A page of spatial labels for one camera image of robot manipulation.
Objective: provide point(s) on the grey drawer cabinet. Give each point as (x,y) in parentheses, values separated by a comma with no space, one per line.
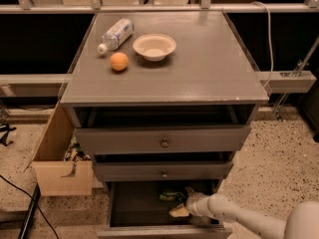
(206,81)

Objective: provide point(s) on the white paper bowl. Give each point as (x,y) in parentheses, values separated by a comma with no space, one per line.
(154,47)

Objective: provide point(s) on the grey drawer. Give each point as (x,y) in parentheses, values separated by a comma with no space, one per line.
(136,212)
(138,140)
(156,171)

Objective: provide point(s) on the green rice chip bag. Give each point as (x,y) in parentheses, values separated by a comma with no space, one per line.
(173,196)

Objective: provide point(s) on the middle grey drawer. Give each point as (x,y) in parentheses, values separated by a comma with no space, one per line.
(156,171)

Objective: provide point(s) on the snack bags in box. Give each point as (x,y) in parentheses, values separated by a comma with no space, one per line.
(74,152)

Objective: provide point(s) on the metal railing frame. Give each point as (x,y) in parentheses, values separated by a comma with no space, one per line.
(159,7)

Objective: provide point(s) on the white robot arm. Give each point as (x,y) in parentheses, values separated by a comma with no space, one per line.
(302,221)

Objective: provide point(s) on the top grey drawer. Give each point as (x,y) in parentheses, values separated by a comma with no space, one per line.
(138,140)

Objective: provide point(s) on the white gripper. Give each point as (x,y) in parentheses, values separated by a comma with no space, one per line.
(193,204)

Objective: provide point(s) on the orange fruit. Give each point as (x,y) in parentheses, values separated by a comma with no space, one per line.
(119,61)

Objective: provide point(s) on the cardboard box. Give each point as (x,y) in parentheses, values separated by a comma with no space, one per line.
(56,176)

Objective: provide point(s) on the clear plastic water bottle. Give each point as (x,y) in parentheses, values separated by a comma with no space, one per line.
(116,36)

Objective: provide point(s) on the bottom grey drawer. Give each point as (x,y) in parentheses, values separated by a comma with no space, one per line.
(136,212)

